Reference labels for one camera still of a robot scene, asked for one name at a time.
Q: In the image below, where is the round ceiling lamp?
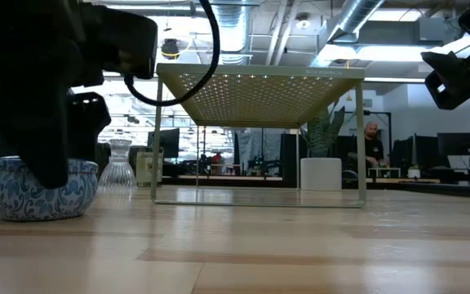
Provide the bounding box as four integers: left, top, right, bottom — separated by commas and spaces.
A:
295, 11, 312, 30

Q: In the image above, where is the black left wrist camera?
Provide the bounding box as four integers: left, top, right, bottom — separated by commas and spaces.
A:
78, 2, 159, 81

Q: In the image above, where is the person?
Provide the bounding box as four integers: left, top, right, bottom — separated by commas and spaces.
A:
357, 121, 386, 168

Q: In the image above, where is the black upright panel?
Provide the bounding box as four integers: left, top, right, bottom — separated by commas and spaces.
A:
279, 133, 301, 183

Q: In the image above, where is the silver ventilation duct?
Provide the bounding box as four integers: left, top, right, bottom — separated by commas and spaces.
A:
326, 0, 385, 42

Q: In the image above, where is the green perforated metal shelf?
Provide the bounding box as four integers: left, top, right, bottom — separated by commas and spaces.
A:
149, 63, 367, 209

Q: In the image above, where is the ribbed ventilation duct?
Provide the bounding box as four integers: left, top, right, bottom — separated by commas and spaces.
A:
212, 0, 253, 66

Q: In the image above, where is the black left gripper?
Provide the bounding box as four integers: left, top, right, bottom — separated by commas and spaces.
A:
0, 24, 113, 189

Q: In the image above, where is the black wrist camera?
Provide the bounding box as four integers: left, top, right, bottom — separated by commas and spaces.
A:
420, 38, 470, 111
78, 2, 159, 81

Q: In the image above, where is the clear ribbed glass holder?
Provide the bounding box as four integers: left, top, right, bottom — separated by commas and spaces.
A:
97, 138, 138, 195

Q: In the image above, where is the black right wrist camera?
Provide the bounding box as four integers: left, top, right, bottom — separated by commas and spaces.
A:
420, 38, 470, 111

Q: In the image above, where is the black ceiling device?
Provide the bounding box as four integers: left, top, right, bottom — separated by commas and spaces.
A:
160, 38, 181, 60

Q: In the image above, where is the snake plant in white pot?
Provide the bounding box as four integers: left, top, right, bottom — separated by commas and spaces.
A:
299, 101, 357, 192

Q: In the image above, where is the black computer monitor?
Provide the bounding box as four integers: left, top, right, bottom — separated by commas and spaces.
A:
148, 128, 181, 159
437, 132, 470, 157
392, 136, 415, 168

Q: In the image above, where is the black aluminium table frame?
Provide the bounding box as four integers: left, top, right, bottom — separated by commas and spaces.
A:
0, 171, 470, 201

